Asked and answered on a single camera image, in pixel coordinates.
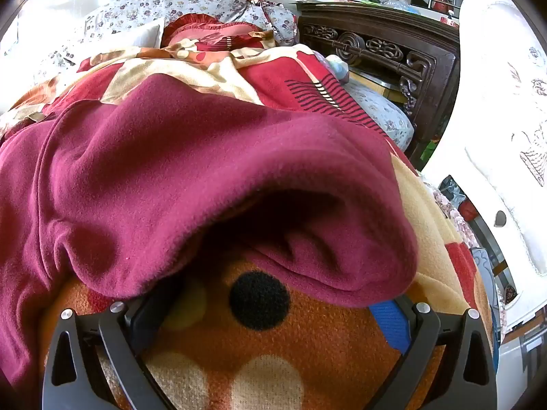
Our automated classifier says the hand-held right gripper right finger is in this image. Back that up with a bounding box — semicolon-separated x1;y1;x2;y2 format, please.
365;297;498;410

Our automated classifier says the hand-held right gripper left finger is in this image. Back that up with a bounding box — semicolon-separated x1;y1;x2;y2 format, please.
41;275;189;410

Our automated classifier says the maroon fleece garment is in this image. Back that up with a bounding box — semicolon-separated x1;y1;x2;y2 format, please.
0;74;419;394

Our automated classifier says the orange red printed blanket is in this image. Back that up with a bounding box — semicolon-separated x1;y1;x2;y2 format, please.
0;36;496;410

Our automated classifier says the blue floral bed sheet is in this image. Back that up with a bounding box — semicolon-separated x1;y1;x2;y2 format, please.
342;81;415;150

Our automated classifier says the white embroidered cloth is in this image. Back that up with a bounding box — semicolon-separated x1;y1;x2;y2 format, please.
421;0;547;338

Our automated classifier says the pastel soft cloth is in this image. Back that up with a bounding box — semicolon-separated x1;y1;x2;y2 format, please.
316;51;351;84

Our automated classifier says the white pillow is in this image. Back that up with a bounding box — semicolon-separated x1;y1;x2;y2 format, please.
107;17;167;50

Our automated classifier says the carved dark wooden headboard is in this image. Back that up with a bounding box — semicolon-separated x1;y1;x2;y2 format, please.
295;2;462;167

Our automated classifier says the red ruffled pillow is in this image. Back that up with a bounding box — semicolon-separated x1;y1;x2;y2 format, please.
160;14;274;50

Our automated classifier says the grey floral quilt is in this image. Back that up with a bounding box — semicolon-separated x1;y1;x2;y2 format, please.
4;0;300;78

